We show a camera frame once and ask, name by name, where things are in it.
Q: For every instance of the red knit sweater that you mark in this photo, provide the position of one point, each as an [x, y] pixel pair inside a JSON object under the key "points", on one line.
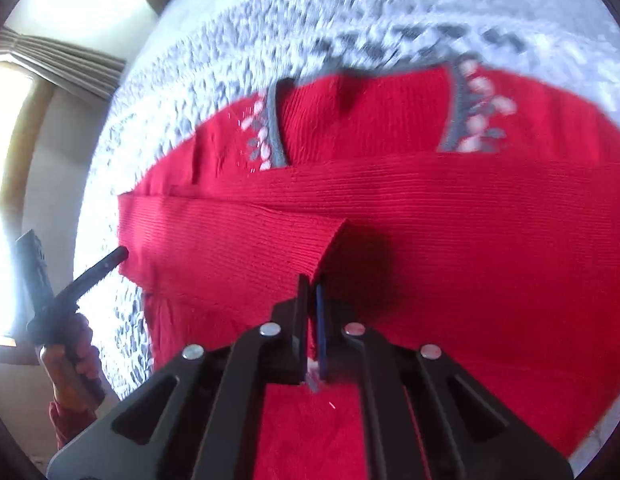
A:
{"points": [[440, 220]]}

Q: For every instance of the person's left hand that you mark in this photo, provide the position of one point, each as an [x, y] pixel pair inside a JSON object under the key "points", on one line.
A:
{"points": [[82, 345]]}

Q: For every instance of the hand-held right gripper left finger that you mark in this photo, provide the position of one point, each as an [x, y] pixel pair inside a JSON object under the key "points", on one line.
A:
{"points": [[302, 310]]}

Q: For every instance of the bright window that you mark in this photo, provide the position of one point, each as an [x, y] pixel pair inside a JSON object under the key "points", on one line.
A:
{"points": [[7, 170]]}

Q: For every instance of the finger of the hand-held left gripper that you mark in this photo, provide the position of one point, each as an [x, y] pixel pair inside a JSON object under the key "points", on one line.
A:
{"points": [[97, 271]]}

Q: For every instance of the white grey leaf-pattern bedspread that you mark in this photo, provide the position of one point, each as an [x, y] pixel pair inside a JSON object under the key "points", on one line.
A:
{"points": [[229, 75]]}

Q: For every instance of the beige pleated curtain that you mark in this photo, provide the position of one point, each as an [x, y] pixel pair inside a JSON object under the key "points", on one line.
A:
{"points": [[64, 62]]}

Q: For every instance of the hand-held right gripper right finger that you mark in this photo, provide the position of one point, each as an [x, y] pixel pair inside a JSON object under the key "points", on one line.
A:
{"points": [[322, 330]]}

